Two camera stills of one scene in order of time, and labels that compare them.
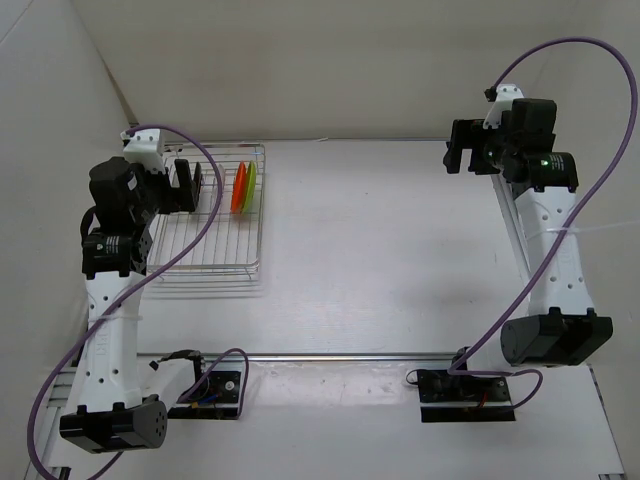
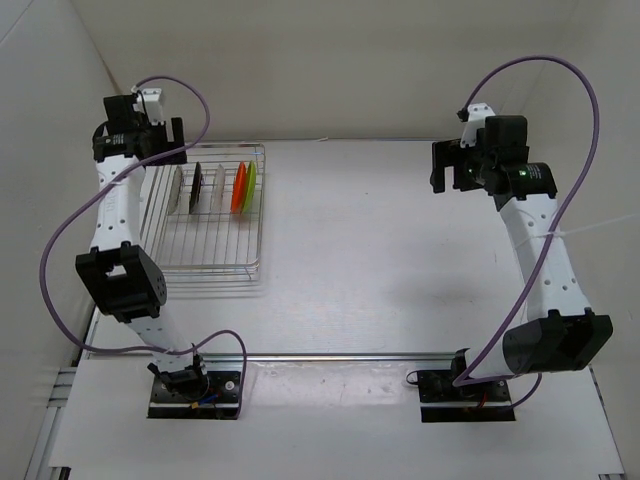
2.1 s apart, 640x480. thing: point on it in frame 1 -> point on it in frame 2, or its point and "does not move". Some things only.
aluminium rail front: x=308 y=357 does not move
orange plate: x=239 y=189 does not move
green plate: x=251 y=183 does not move
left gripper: x=176 y=198 -> x=177 y=127
